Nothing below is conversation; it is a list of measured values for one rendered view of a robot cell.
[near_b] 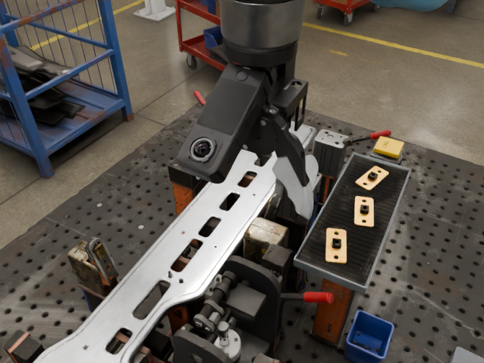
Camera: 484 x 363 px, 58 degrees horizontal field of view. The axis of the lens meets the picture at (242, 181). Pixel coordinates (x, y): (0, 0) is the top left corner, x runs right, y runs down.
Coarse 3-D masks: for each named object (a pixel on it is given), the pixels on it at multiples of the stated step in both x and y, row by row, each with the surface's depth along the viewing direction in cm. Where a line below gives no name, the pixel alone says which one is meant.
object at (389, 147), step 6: (384, 138) 110; (378, 144) 108; (384, 144) 108; (390, 144) 108; (396, 144) 108; (402, 144) 108; (378, 150) 107; (384, 150) 107; (390, 150) 107; (396, 150) 107; (390, 156) 106; (396, 156) 106
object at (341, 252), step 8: (328, 232) 86; (336, 232) 87; (344, 232) 86; (328, 240) 85; (336, 240) 84; (344, 240) 85; (328, 248) 83; (336, 248) 83; (344, 248) 83; (328, 256) 82; (344, 256) 82
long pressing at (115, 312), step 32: (256, 160) 130; (224, 192) 119; (256, 192) 119; (192, 224) 110; (224, 224) 110; (160, 256) 102; (224, 256) 102; (128, 288) 96; (192, 288) 96; (96, 320) 90; (128, 320) 90; (160, 320) 90; (64, 352) 85; (96, 352) 85; (128, 352) 84
